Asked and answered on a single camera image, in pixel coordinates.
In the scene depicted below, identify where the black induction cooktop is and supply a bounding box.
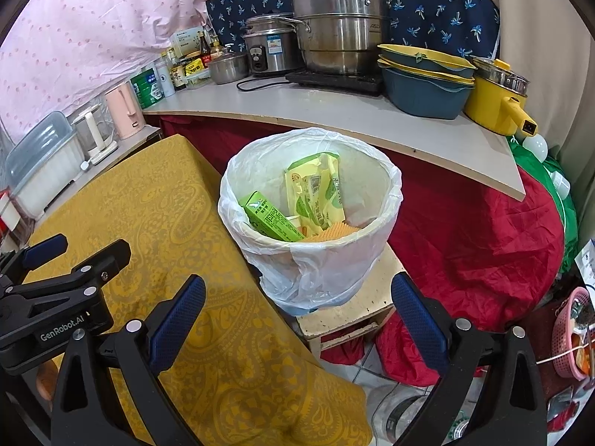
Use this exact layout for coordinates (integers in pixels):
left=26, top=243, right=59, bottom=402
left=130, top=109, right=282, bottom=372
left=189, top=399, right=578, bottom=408
left=284, top=69, right=386, bottom=97

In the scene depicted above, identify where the green cloth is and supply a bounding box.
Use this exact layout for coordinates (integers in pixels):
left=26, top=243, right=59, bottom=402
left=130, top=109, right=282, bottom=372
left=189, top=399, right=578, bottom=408
left=506, top=137, right=579, bottom=284

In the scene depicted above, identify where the green tin can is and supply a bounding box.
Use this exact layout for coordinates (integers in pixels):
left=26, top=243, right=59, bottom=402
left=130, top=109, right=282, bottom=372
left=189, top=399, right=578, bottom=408
left=130, top=67, right=164, bottom=110

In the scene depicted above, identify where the white bottle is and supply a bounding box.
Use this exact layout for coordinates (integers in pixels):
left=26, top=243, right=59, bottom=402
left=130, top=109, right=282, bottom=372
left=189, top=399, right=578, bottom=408
left=155, top=60, right=176, bottom=98

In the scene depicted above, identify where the navy printed cloth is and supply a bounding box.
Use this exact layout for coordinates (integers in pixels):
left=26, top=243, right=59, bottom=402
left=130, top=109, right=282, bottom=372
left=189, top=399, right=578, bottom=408
left=205, top=0, right=502, bottom=66

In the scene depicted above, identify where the large steel steamer pot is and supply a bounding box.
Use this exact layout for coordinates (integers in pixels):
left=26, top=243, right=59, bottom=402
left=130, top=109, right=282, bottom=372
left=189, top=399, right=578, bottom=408
left=288, top=0, right=405, bottom=76

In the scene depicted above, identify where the white printed box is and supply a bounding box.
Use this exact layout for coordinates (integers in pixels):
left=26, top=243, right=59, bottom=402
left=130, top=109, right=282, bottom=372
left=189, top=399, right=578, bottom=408
left=574, top=239, right=595, bottom=289

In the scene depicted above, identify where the white carton box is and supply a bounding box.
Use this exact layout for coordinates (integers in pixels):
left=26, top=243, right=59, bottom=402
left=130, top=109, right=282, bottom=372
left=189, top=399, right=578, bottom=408
left=168, top=30, right=205, bottom=59

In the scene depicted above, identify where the dark soy sauce bottle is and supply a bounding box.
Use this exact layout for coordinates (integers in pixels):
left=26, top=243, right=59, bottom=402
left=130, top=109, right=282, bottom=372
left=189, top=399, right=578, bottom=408
left=171, top=53, right=188, bottom=91

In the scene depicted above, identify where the steel rice cooker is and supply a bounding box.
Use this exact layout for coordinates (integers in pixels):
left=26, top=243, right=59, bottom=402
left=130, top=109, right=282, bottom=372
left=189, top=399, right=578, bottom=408
left=242, top=14, right=303, bottom=76

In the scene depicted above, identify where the beige curtain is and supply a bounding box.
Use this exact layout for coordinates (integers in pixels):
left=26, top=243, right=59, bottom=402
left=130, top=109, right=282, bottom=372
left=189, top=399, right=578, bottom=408
left=481, top=0, right=595, bottom=252

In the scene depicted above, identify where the yellow green snack packet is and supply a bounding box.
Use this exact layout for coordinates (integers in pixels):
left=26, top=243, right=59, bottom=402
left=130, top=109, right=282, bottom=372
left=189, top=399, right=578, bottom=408
left=284, top=152, right=347, bottom=230

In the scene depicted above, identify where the trash bin with white liner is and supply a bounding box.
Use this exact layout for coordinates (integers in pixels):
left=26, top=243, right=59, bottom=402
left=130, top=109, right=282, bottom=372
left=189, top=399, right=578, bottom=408
left=218, top=127, right=403, bottom=317

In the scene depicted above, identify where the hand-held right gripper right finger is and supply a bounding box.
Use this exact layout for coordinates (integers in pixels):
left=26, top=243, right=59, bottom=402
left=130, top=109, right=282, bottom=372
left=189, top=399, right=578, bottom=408
left=390, top=272, right=548, bottom=446

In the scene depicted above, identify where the pink electric kettle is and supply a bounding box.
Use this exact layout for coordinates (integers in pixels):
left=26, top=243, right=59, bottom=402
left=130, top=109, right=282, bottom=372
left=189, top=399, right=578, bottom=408
left=104, top=83, right=142, bottom=140

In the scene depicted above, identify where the black power cable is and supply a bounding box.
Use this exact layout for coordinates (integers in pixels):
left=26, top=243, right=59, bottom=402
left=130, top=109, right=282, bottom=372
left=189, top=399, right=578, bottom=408
left=236, top=74, right=291, bottom=93

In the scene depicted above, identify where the green carton box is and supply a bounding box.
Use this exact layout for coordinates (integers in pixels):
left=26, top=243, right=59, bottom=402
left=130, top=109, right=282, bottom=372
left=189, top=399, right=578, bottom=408
left=239, top=190, right=305, bottom=242

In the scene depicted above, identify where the pink dotted cloth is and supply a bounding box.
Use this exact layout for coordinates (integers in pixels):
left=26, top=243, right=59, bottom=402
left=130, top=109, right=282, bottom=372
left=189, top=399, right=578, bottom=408
left=0, top=0, right=233, bottom=140

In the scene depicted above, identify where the yellow electric pot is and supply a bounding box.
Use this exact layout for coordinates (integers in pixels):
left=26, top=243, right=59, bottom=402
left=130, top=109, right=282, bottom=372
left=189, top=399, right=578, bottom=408
left=463, top=56, right=539, bottom=136

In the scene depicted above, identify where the glass kettle with white handle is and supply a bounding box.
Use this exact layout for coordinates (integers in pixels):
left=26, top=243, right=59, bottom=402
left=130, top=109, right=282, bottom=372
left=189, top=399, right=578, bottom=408
left=72, top=106, right=119, bottom=165

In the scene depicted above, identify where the white dish box grey lid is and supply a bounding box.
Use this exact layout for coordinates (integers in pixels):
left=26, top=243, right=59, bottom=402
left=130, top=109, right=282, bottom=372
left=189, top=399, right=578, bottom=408
left=4, top=111, right=84, bottom=219

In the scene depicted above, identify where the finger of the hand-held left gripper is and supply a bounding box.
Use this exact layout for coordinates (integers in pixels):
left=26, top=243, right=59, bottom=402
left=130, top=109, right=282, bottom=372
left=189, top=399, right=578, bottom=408
left=70, top=239, right=132, bottom=295
left=0, top=235, right=69, bottom=284

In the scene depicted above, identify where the orange foam fruit net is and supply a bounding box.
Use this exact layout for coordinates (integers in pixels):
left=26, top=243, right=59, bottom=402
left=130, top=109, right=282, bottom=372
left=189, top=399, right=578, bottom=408
left=302, top=222, right=361, bottom=242

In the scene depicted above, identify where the glass jar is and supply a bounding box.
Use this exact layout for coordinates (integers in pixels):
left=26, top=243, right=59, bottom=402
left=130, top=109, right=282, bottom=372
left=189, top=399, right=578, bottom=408
left=372, top=383, right=447, bottom=446

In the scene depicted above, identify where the pink plastic basket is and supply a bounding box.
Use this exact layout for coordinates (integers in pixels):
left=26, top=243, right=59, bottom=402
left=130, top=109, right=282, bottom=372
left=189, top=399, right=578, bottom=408
left=551, top=287, right=595, bottom=381

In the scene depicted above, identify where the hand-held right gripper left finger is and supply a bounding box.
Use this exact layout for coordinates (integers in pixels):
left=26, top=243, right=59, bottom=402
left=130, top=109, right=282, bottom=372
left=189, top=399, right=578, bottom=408
left=49, top=274, right=208, bottom=446

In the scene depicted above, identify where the wooden stool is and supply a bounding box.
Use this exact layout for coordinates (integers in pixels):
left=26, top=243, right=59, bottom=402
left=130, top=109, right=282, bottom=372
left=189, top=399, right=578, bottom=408
left=297, top=246, right=412, bottom=358

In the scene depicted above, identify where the small steel pot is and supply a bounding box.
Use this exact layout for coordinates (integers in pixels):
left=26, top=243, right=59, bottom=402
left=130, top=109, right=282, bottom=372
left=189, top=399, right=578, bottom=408
left=207, top=51, right=250, bottom=85

